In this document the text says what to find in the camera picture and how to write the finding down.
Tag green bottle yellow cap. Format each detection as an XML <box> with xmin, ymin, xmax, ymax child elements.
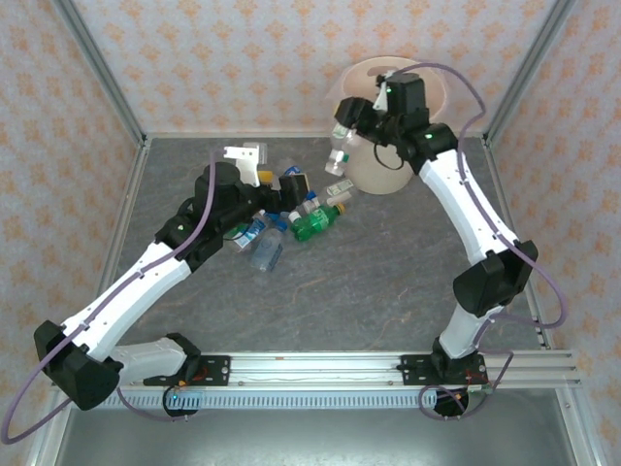
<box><xmin>289</xmin><ymin>202</ymin><xmax>348</xmax><ymax>244</ymax></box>

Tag clear bottle green white label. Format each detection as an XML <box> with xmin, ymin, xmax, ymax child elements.
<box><xmin>323</xmin><ymin>121</ymin><xmax>361</xmax><ymax>179</ymax></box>

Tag beige plastic bin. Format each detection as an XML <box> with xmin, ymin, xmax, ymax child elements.
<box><xmin>339</xmin><ymin>56</ymin><xmax>450</xmax><ymax>195</ymax></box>

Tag small clear bottle white cap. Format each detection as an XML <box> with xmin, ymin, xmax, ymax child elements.
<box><xmin>300</xmin><ymin>189</ymin><xmax>323</xmax><ymax>217</ymax></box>

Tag clear bottle green print label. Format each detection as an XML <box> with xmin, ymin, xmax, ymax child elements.
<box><xmin>325</xmin><ymin>178</ymin><xmax>357</xmax><ymax>197</ymax></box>

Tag plain clear bottle beige cap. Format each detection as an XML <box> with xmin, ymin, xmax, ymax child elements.
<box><xmin>325</xmin><ymin>190</ymin><xmax>359</xmax><ymax>208</ymax></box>

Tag clear bottle dark blue label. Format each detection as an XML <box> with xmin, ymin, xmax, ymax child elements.
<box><xmin>249</xmin><ymin>222</ymin><xmax>286</xmax><ymax>273</ymax></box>

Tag grey metal sheet panel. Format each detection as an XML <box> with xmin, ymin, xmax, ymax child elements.
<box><xmin>50</xmin><ymin>407</ymin><xmax>576</xmax><ymax>466</ymax></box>

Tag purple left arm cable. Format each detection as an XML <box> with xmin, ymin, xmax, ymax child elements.
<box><xmin>0</xmin><ymin>148</ymin><xmax>229</xmax><ymax>446</ymax></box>

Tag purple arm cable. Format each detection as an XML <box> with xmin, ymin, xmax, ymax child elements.
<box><xmin>0</xmin><ymin>148</ymin><xmax>229</xmax><ymax>446</ymax></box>
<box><xmin>387</xmin><ymin>61</ymin><xmax>568</xmax><ymax>350</ymax></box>

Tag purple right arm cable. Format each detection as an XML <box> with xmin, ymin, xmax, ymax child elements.
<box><xmin>387</xmin><ymin>61</ymin><xmax>568</xmax><ymax>350</ymax></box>

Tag aluminium table back rail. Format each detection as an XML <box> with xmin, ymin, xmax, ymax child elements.
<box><xmin>143</xmin><ymin>130</ymin><xmax>489</xmax><ymax>142</ymax></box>

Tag aluminium table side rail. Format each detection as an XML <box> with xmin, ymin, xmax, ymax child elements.
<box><xmin>482</xmin><ymin>138</ymin><xmax>554</xmax><ymax>351</ymax></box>
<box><xmin>77</xmin><ymin>138</ymin><xmax>152</xmax><ymax>353</ymax></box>

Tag aluminium corner post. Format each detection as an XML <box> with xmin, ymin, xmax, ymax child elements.
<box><xmin>50</xmin><ymin>0</ymin><xmax>149</xmax><ymax>147</ymax></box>
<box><xmin>482</xmin><ymin>0</ymin><xmax>582</xmax><ymax>147</ymax></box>

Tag long aluminium base rail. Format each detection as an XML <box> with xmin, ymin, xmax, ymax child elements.
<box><xmin>50</xmin><ymin>351</ymin><xmax>582</xmax><ymax>389</ymax></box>

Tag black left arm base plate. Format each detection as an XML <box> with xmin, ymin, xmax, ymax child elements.
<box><xmin>144</xmin><ymin>355</ymin><xmax>232</xmax><ymax>387</ymax></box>

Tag grey slotted cable duct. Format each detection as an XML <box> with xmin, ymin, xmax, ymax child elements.
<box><xmin>72</xmin><ymin>391</ymin><xmax>559</xmax><ymax>410</ymax></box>

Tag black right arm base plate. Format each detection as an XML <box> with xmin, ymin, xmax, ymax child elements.
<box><xmin>400</xmin><ymin>355</ymin><xmax>489</xmax><ymax>387</ymax></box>

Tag black round cable port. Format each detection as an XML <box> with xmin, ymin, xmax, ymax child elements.
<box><xmin>162</xmin><ymin>385</ymin><xmax>200</xmax><ymax>418</ymax></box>
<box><xmin>433</xmin><ymin>385</ymin><xmax>471</xmax><ymax>420</ymax></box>

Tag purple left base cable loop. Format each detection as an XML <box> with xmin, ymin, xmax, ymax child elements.
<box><xmin>117</xmin><ymin>383</ymin><xmax>190</xmax><ymax>422</ymax></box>

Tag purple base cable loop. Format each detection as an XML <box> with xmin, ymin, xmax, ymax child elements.
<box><xmin>418</xmin><ymin>352</ymin><xmax>515</xmax><ymax>422</ymax></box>
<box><xmin>117</xmin><ymin>383</ymin><xmax>190</xmax><ymax>422</ymax></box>

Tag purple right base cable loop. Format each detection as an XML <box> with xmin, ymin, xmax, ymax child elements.
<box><xmin>418</xmin><ymin>352</ymin><xmax>515</xmax><ymax>422</ymax></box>

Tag aluminium frame leg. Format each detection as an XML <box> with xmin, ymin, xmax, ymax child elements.
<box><xmin>26</xmin><ymin>387</ymin><xmax>74</xmax><ymax>466</ymax></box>
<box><xmin>557</xmin><ymin>387</ymin><xmax>601</xmax><ymax>466</ymax></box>

